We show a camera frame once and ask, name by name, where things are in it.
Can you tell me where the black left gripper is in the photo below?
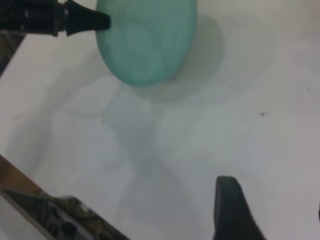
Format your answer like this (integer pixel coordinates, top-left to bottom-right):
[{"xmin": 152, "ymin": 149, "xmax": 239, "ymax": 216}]
[{"xmin": 0, "ymin": 0, "xmax": 112, "ymax": 38}]

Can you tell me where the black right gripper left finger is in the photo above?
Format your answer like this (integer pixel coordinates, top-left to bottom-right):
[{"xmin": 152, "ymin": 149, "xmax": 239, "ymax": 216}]
[{"xmin": 212, "ymin": 175, "xmax": 266, "ymax": 240}]

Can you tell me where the green round plate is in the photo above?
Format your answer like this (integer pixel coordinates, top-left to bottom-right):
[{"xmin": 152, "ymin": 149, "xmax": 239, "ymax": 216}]
[{"xmin": 95, "ymin": 0, "xmax": 198, "ymax": 88}]

